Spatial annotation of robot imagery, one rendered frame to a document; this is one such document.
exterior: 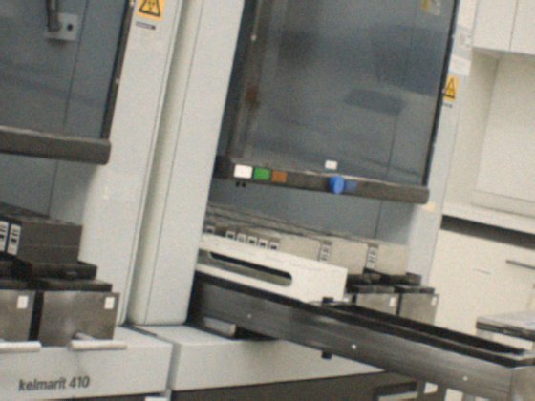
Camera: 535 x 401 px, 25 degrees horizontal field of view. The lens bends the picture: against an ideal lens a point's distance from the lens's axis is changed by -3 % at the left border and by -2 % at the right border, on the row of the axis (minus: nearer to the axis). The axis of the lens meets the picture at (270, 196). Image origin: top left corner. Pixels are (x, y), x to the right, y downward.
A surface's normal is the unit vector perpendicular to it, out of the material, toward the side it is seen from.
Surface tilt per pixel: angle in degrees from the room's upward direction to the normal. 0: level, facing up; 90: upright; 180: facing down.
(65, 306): 90
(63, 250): 90
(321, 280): 90
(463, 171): 90
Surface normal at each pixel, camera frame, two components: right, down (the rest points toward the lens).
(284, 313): -0.59, -0.07
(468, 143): 0.79, 0.18
